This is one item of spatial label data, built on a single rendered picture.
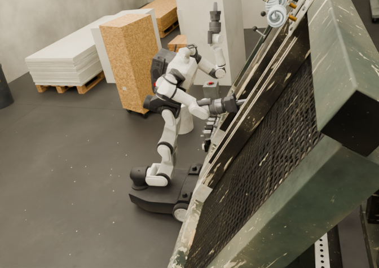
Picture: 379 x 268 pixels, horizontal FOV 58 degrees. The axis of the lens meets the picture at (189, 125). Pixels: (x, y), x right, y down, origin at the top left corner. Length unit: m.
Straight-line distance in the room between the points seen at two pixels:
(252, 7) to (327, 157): 6.87
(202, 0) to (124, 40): 1.24
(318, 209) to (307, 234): 0.08
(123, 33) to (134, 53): 0.30
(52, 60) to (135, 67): 2.01
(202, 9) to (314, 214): 4.25
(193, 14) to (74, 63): 2.07
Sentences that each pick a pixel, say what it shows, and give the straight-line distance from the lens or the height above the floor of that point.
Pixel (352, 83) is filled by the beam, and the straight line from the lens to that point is 0.60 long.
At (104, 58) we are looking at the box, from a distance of 5.90.
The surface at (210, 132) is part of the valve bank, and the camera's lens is 2.66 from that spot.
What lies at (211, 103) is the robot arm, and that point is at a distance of 1.97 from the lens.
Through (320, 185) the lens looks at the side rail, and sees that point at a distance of 0.69.
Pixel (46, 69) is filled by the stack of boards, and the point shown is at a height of 0.45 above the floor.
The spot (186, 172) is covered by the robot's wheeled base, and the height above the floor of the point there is 0.17.
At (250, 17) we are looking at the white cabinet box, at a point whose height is 0.22.
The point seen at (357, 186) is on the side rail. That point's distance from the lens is 0.70.
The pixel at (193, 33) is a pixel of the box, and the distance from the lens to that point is 4.97.
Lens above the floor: 2.20
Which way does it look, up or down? 31 degrees down
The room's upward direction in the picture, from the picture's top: 11 degrees counter-clockwise
